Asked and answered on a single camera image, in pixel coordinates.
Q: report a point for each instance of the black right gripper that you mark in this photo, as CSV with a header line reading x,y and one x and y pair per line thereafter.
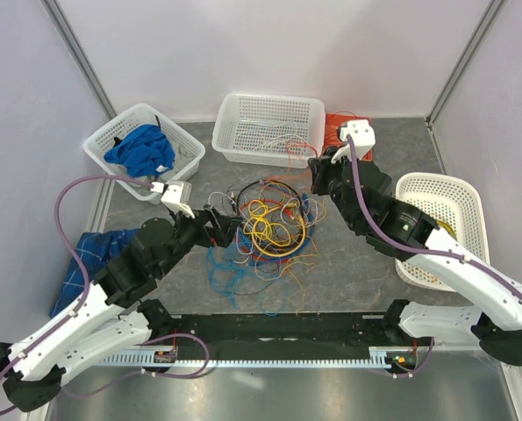
x,y
320,168

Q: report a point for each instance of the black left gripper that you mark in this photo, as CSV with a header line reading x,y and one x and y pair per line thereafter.
x,y
222,233

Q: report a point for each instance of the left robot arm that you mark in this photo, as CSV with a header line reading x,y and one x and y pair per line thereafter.
x,y
112,312

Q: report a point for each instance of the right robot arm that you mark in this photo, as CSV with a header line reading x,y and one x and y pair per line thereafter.
x,y
492,319

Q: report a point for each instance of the orange plastic tray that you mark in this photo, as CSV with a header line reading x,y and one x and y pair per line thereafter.
x,y
332,123

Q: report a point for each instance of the white perforated basket middle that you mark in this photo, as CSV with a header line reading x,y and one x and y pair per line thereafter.
x,y
271,130

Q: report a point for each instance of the white perforated basket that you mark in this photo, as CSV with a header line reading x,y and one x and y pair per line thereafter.
x,y
103,140
454,203
271,130

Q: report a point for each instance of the grey cloth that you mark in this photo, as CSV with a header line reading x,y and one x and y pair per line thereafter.
x,y
185,165

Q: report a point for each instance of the white perforated basket left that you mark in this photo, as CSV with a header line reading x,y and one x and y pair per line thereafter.
x,y
103,140

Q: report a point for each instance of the blue plaid cloth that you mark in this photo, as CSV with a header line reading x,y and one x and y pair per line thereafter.
x,y
95,250

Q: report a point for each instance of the white perforated basket right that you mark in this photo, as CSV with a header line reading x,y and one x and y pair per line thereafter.
x,y
454,203

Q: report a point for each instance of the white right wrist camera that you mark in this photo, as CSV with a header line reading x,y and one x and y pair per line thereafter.
x,y
357,138

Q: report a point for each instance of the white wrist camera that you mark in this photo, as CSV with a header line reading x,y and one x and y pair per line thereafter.
x,y
357,138
175,196

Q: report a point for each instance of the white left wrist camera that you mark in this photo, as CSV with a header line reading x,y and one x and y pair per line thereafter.
x,y
175,196

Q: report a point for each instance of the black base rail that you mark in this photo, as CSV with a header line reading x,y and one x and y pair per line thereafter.
x,y
353,329

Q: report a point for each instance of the slotted cable duct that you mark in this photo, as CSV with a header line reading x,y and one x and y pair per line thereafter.
x,y
289,354

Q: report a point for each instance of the aluminium frame post right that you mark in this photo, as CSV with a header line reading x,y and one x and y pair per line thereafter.
x,y
475,40

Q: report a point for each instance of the aluminium frame post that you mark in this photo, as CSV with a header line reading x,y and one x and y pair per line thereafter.
x,y
475,40
73,44

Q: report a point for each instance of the aluminium frame post left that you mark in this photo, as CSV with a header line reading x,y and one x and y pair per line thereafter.
x,y
73,44

